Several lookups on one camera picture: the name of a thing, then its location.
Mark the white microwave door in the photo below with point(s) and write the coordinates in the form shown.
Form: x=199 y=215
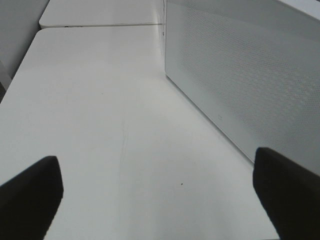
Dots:
x=253 y=68

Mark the white microwave oven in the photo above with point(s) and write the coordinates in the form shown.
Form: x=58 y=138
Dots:
x=162 y=25

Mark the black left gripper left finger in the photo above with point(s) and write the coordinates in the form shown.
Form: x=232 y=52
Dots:
x=30 y=200

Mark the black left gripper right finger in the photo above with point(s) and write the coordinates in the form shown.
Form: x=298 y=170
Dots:
x=289 y=194

